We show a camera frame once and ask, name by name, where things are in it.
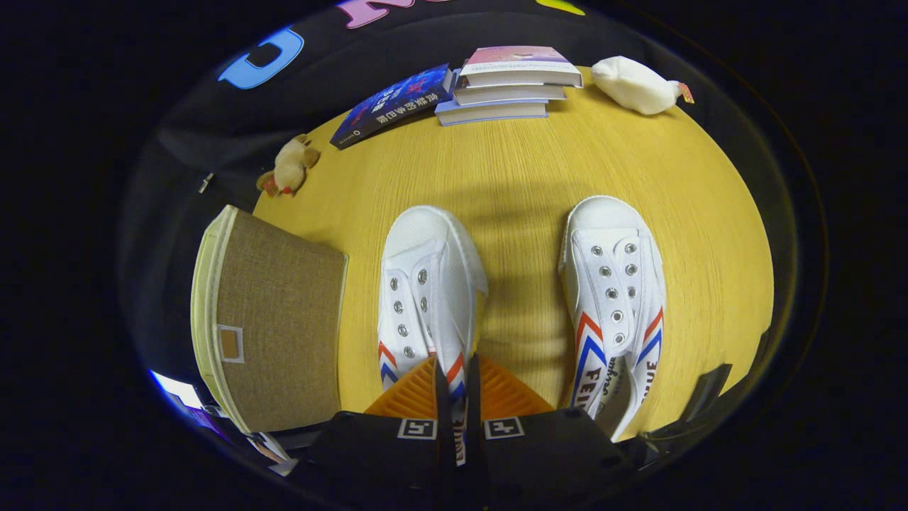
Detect black plastic panel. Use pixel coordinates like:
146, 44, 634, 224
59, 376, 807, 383
663, 363, 733, 435

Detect dark blue book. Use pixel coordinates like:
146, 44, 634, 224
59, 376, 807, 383
329, 63, 455, 150

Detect white paper sheets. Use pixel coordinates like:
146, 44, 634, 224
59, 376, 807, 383
247, 429, 300, 477

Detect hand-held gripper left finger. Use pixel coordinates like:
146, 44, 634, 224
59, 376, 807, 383
304, 356, 453, 511

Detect white plush toy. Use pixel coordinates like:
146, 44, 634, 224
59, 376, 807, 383
590, 55, 695, 117

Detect white striped canvas shoe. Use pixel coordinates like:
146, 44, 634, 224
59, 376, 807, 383
376, 205, 491, 467
558, 195, 668, 443

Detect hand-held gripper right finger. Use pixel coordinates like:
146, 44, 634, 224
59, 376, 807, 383
467, 354, 633, 511

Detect white edged book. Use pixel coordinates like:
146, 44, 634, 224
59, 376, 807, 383
453, 83, 569, 106

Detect beige plush dog toy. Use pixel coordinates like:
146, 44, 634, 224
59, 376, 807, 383
256, 133, 322, 199

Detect brown fabric storage box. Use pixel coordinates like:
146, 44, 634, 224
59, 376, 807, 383
189, 204, 350, 436

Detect pink cover book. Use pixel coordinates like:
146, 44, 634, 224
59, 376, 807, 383
457, 45, 584, 90

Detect light blue cover book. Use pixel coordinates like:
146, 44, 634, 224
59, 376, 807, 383
434, 99, 549, 128

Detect computer screen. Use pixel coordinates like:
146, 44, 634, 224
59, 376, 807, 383
148, 368, 207, 413

